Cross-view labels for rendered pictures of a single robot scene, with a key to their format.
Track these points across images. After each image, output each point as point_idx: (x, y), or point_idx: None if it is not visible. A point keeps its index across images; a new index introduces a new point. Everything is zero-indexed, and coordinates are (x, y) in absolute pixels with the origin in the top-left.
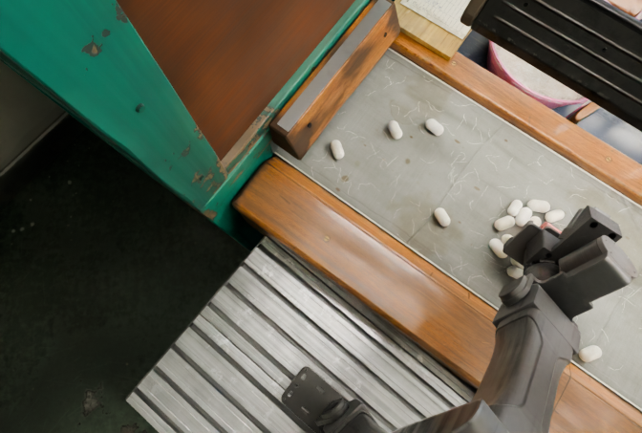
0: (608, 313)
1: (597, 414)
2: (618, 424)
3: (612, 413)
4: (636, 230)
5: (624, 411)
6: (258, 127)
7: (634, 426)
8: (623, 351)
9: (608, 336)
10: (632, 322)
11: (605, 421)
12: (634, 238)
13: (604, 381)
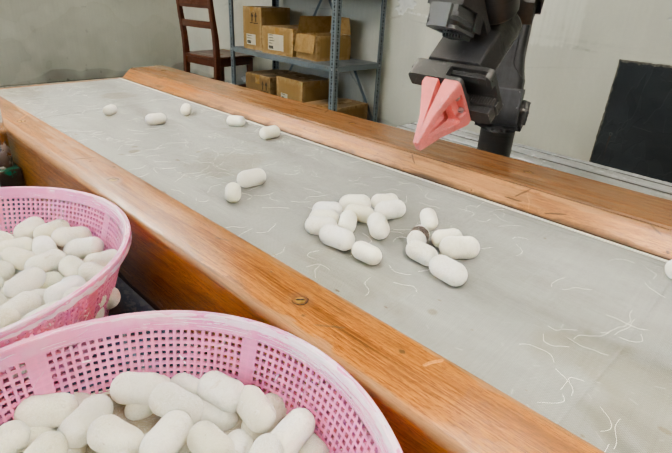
0: (660, 311)
1: (659, 216)
2: (624, 208)
3: (637, 215)
4: (641, 444)
5: (615, 218)
6: None
7: (601, 205)
8: (613, 272)
9: (647, 288)
10: (604, 296)
11: (645, 212)
12: (642, 426)
13: (635, 252)
